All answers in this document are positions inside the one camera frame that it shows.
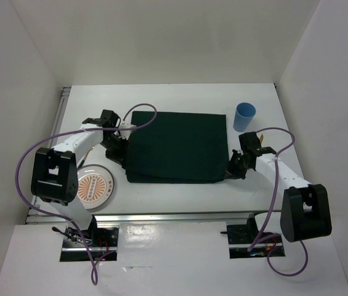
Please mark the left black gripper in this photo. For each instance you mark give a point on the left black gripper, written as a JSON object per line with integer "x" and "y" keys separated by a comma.
{"x": 120, "y": 156}

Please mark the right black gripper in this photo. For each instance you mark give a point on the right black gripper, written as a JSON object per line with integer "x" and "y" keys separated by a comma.
{"x": 231, "y": 172}

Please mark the orange patterned plate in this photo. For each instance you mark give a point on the orange patterned plate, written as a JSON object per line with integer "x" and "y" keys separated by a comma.
{"x": 96, "y": 184}

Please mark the dark green cloth napkin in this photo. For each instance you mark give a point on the dark green cloth napkin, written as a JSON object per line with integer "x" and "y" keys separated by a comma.
{"x": 177, "y": 148}

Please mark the gold fork black handle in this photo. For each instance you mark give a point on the gold fork black handle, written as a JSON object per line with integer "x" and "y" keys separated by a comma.
{"x": 85, "y": 158}

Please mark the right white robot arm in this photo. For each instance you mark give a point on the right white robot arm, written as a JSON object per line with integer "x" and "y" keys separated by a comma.
{"x": 305, "y": 211}

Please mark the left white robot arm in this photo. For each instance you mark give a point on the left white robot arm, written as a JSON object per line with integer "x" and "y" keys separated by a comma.
{"x": 55, "y": 174}

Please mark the light blue plastic cup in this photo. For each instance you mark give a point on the light blue plastic cup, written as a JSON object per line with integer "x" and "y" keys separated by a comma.
{"x": 244, "y": 113}

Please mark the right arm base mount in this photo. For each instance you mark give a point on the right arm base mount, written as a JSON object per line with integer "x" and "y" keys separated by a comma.
{"x": 241, "y": 236}

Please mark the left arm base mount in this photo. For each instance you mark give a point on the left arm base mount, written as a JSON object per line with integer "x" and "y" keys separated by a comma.
{"x": 102, "y": 248}

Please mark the aluminium frame rail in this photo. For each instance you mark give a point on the aluminium frame rail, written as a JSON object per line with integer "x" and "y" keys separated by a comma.
{"x": 158, "y": 202}

